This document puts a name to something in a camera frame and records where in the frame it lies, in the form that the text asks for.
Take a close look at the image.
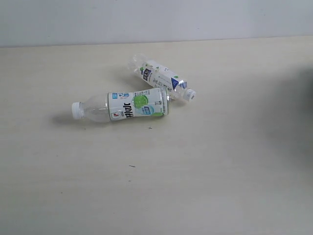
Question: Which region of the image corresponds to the clear bottle lime label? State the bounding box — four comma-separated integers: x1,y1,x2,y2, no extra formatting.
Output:
71,88,170,123

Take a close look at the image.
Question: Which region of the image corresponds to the clear bottle blue white label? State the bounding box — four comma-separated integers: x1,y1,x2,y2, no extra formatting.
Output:
128,54,196,102

